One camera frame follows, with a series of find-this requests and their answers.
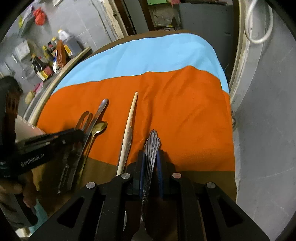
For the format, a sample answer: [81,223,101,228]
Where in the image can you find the large cooking oil jug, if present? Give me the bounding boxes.
[58,29,82,58]

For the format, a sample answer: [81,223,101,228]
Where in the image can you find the ornate silver fork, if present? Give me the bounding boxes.
[131,130,161,241]

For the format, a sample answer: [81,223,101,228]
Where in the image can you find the orange seasoning packet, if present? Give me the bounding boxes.
[56,40,71,68]

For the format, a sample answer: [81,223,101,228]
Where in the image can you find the striped multicoloured blanket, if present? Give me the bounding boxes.
[29,30,238,241]

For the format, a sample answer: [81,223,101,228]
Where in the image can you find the red plastic bag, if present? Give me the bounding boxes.
[33,7,48,25]

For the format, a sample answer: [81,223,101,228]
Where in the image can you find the metal spoon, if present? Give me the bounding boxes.
[77,121,108,180]

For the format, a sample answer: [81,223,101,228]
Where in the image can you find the wooden utensil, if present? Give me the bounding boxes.
[116,91,139,176]

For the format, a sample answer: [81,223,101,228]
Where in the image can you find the yellow-capped sauce bottle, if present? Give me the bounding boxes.
[42,46,54,66]

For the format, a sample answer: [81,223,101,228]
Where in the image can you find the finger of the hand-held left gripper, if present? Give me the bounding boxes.
[16,129,85,151]

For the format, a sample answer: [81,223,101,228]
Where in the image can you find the white door frame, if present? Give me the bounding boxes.
[102,0,257,107]

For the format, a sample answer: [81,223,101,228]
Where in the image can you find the grey cabinet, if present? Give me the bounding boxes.
[178,2,235,35]

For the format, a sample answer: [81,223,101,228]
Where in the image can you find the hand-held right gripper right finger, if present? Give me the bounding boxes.
[157,150,270,241]

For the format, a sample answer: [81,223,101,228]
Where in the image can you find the yellow sponge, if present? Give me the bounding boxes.
[25,91,36,105]

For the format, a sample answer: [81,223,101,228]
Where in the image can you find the grey wall shelf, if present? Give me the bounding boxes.
[18,14,35,37]

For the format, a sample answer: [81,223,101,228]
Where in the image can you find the white wall holder box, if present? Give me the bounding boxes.
[14,41,31,61]

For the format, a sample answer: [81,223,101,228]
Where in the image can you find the steel table knife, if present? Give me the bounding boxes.
[67,98,109,189]

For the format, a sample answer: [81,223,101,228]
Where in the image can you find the white hose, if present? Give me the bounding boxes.
[245,0,274,44]

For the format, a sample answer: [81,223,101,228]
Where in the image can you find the white plastic utensil basket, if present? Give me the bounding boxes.
[14,116,45,141]

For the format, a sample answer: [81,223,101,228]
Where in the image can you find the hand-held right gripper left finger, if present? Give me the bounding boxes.
[29,150,148,241]

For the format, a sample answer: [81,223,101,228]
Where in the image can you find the person's left hand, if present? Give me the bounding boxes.
[0,173,38,204]

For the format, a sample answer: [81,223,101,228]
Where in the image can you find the metal tongs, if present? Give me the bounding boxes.
[57,111,93,195]

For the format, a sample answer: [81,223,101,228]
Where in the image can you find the large soy sauce bottle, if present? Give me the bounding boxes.
[31,53,55,82]

